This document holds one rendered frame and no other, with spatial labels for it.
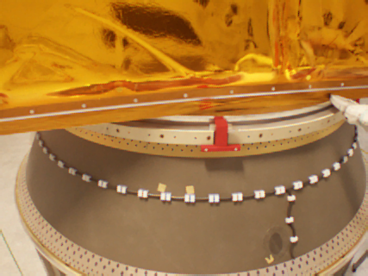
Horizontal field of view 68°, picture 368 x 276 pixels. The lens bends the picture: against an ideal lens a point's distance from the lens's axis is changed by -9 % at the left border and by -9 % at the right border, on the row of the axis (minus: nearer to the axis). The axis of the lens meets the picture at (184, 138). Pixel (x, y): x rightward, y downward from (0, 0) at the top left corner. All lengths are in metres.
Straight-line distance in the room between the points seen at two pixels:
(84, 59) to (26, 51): 0.15
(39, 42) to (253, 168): 0.76
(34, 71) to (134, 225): 0.61
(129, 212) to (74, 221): 0.26
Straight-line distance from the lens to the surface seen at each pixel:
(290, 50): 1.00
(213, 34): 0.86
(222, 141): 0.93
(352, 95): 1.29
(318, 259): 1.28
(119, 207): 1.09
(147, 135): 0.95
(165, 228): 1.05
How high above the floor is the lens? 2.13
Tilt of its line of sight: 28 degrees down
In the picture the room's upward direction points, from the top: straight up
